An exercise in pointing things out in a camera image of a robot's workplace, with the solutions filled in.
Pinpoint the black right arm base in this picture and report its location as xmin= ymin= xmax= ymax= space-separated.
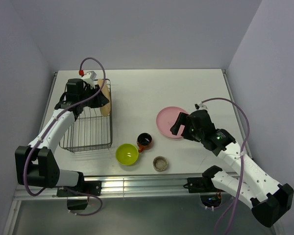
xmin=183 ymin=176 xmax=231 ymax=193

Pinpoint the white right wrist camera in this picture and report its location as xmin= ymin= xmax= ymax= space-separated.
xmin=195 ymin=102 xmax=208 ymax=111

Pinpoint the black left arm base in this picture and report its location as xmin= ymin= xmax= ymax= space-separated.
xmin=56 ymin=181 xmax=101 ymax=197

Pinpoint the pink plastic plate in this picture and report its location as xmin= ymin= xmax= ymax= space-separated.
xmin=156 ymin=106 xmax=188 ymax=139

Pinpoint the orange mug dark inside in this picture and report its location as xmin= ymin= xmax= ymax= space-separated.
xmin=137 ymin=133 xmax=153 ymax=153

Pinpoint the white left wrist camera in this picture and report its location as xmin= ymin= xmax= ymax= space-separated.
xmin=82 ymin=71 xmax=97 ymax=87

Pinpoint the black wire dish rack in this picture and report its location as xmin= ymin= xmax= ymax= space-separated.
xmin=59 ymin=80 xmax=113 ymax=153

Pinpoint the yellow plastic plate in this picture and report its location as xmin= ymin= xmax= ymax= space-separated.
xmin=97 ymin=79 xmax=111 ymax=117

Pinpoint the small speckled beige dish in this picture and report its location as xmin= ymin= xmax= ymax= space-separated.
xmin=152 ymin=156 xmax=168 ymax=172

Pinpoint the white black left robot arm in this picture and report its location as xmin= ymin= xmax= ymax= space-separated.
xmin=15 ymin=78 xmax=110 ymax=195

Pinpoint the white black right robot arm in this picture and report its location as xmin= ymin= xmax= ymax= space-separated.
xmin=170 ymin=110 xmax=294 ymax=228

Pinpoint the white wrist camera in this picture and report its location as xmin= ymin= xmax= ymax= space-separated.
xmin=195 ymin=102 xmax=208 ymax=111
xmin=82 ymin=71 xmax=97 ymax=87

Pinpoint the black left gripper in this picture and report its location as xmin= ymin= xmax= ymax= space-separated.
xmin=79 ymin=85 xmax=109 ymax=109

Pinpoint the aluminium mounting rail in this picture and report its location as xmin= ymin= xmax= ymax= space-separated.
xmin=13 ymin=171 xmax=271 ymax=200

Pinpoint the lime green bowl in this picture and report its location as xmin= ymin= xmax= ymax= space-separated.
xmin=116 ymin=143 xmax=139 ymax=166

